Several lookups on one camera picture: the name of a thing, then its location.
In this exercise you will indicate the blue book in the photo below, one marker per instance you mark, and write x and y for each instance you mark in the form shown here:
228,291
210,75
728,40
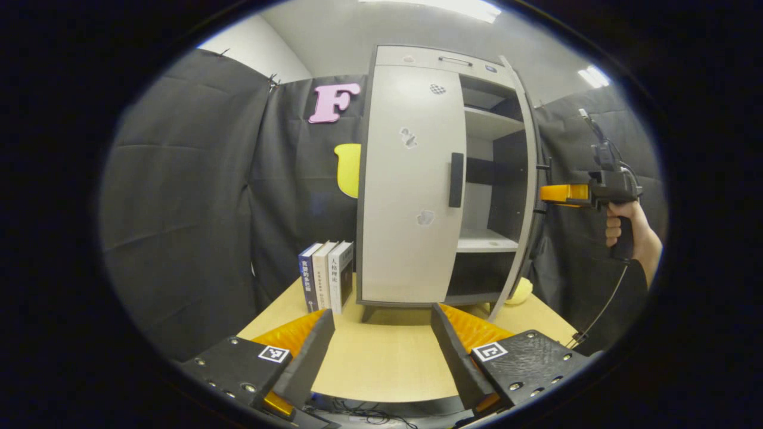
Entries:
309,280

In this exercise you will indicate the black and white book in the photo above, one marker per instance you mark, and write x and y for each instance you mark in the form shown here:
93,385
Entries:
341,277

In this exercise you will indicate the cabinet door with checkered sticker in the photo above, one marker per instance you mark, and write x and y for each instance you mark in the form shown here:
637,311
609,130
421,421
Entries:
405,179

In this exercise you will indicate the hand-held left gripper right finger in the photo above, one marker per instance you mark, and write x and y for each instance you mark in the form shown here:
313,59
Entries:
456,357

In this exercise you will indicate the yellow sponge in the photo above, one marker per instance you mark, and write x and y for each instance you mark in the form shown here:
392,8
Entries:
521,292

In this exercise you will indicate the small ceiling light panel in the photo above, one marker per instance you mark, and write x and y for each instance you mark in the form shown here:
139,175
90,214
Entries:
594,76

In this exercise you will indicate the grey double-door shoe cabinet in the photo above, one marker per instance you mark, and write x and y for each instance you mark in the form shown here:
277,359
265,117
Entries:
506,179

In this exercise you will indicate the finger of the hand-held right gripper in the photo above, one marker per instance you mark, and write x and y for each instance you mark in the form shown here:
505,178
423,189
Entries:
563,193

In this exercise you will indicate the black backdrop cloth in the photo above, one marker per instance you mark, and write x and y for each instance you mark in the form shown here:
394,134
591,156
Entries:
191,208

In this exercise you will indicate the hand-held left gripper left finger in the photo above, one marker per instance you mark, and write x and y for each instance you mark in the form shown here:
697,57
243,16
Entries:
310,357

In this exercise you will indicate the cabinet door with cube stickers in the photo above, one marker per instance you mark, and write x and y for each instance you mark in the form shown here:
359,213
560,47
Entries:
532,149

